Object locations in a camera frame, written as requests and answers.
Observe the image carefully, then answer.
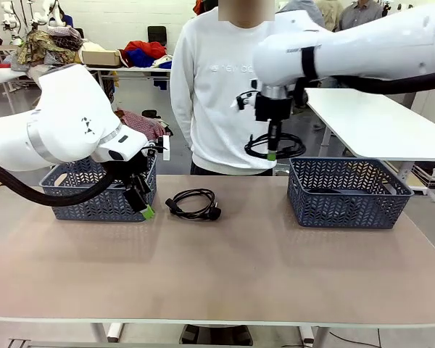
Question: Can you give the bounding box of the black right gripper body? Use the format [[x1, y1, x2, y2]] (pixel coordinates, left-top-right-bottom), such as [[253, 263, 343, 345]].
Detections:
[[254, 92, 293, 132]]

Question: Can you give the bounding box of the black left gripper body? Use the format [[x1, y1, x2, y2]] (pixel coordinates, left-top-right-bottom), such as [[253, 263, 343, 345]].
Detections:
[[115, 151, 152, 196]]

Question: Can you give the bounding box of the thin black cable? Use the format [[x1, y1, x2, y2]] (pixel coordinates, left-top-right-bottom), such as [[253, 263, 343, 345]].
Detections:
[[244, 133, 307, 160]]

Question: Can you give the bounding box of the red plaid cloth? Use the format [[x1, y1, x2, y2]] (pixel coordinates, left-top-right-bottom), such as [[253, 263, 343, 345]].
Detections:
[[115, 108, 173, 137]]

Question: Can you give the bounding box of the person in white sweatshirt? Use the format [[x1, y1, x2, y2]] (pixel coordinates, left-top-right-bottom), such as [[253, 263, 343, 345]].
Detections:
[[169, 7, 305, 177]]

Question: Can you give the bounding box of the blue plastic lattice basket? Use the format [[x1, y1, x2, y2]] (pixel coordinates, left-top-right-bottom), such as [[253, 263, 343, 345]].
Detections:
[[38, 154, 157, 223], [287, 156, 415, 231]]

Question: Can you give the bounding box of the person in grey hood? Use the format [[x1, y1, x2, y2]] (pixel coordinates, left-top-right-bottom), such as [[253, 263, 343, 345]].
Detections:
[[278, 0, 326, 30]]

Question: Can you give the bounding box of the long white clothes table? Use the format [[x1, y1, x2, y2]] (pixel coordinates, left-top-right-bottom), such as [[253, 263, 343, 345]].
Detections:
[[85, 64, 172, 109]]

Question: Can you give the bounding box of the white background table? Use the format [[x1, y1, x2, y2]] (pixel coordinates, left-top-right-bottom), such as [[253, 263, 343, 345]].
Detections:
[[306, 88, 435, 162]]

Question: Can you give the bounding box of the blue cloth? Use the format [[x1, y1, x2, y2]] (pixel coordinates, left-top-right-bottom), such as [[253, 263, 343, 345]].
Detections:
[[125, 49, 157, 68]]

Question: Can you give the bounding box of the closed tan cardboard box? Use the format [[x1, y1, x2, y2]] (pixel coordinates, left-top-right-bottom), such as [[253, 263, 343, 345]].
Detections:
[[80, 49, 123, 67]]

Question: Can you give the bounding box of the white table leg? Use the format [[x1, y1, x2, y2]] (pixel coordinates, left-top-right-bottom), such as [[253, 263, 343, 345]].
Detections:
[[299, 324, 329, 348], [90, 322, 124, 344]]

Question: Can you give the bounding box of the black office chair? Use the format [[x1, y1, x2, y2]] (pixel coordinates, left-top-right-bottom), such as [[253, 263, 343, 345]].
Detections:
[[147, 25, 167, 46]]

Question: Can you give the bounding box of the pile of patterned clothes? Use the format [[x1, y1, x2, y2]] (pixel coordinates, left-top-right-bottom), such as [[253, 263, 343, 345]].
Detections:
[[10, 27, 85, 73]]

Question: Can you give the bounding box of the white padded board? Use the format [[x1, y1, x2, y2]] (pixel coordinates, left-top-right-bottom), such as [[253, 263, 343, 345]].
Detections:
[[0, 67, 41, 83]]

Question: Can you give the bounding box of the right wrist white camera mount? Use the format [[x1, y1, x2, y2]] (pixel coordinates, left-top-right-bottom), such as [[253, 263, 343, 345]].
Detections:
[[231, 78, 262, 112]]

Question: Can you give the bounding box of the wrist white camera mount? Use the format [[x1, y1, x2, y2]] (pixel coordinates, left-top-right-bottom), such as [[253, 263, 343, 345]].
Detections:
[[231, 78, 262, 112], [144, 134, 171, 162]]

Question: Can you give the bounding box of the coiled black power cable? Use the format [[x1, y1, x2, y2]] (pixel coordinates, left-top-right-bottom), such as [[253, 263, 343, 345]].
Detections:
[[165, 188, 222, 220]]

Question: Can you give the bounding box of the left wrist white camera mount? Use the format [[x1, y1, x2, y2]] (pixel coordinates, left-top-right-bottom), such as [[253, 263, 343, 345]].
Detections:
[[144, 134, 171, 162]]

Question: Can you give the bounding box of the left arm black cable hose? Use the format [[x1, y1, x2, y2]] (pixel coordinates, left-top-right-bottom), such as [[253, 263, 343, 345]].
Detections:
[[0, 155, 131, 207]]

